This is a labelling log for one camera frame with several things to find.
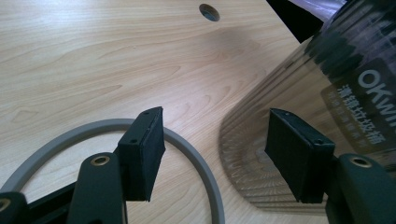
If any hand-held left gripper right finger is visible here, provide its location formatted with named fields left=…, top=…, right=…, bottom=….
left=264, top=107, right=336, bottom=203

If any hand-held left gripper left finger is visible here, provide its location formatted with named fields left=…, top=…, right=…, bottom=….
left=117, top=106, right=166, bottom=203

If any gray plastic bin ring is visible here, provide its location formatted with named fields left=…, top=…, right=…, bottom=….
left=0, top=118, right=226, bottom=224

